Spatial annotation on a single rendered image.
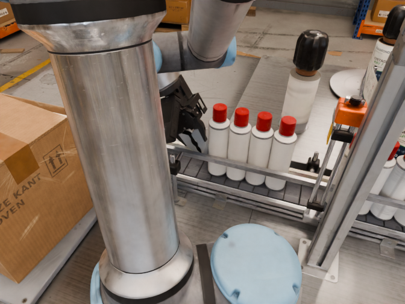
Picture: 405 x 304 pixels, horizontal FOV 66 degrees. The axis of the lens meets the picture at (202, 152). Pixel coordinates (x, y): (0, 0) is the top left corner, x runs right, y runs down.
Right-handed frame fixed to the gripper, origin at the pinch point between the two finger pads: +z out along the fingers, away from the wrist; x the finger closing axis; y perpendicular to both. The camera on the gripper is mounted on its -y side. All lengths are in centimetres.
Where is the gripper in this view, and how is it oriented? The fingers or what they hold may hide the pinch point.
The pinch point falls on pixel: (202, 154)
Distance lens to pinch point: 81.4
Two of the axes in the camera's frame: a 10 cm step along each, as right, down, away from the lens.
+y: 3.4, -6.2, 7.1
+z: 4.7, 7.6, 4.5
